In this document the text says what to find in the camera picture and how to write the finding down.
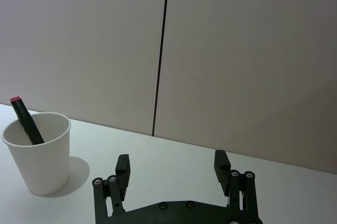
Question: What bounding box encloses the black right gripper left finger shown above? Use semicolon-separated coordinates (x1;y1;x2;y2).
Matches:
92;154;131;218

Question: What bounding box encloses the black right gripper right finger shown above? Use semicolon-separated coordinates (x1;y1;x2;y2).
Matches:
214;150;260;219

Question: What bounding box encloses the white paper cup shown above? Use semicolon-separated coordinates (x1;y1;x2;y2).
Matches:
2;112;72;196

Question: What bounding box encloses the black marker with red cap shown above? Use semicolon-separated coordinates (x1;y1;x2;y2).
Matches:
9;96;45;145

